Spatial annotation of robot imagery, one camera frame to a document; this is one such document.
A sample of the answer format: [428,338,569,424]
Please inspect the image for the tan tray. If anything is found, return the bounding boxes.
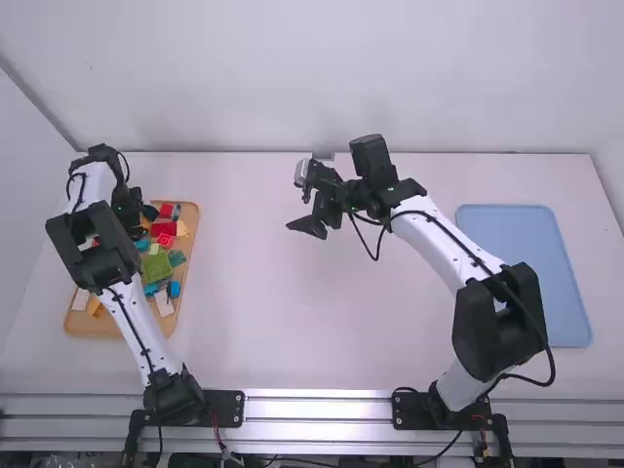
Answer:
[62,199,202,340]

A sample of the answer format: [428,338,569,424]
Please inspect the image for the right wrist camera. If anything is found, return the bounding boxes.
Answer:
[292,158,316,190]

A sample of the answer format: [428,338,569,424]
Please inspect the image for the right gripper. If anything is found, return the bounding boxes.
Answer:
[285,160,353,241]

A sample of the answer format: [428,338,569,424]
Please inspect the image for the black cable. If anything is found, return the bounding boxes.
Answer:
[503,339,558,390]
[347,211,394,263]

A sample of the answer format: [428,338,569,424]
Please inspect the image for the blue mat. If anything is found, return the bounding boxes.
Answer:
[454,203,594,349]

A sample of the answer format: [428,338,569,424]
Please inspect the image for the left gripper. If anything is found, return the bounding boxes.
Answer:
[111,183,146,233]

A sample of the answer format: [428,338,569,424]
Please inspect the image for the silver rails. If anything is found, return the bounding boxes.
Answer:
[0,388,624,452]

